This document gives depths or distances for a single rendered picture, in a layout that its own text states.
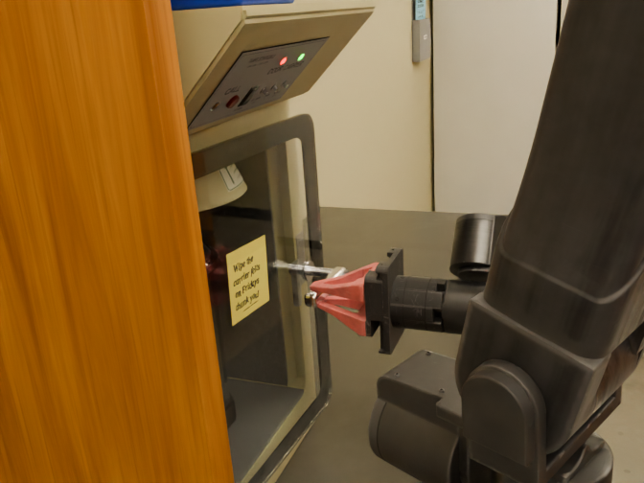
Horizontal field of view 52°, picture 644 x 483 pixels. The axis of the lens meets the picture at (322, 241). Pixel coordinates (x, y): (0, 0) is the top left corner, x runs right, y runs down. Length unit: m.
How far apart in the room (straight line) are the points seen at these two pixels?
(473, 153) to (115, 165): 3.27
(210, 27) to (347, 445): 0.62
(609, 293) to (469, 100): 3.37
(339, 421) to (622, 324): 0.75
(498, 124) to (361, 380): 2.67
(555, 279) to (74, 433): 0.44
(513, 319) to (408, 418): 0.12
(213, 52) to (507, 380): 0.32
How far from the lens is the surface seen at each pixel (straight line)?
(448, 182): 3.72
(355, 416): 1.00
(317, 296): 0.73
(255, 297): 0.71
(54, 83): 0.48
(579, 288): 0.26
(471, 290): 0.69
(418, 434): 0.38
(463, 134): 3.65
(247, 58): 0.54
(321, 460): 0.92
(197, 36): 0.50
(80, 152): 0.48
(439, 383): 0.37
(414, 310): 0.69
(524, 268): 0.27
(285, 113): 0.82
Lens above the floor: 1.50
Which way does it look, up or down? 19 degrees down
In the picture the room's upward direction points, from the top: 4 degrees counter-clockwise
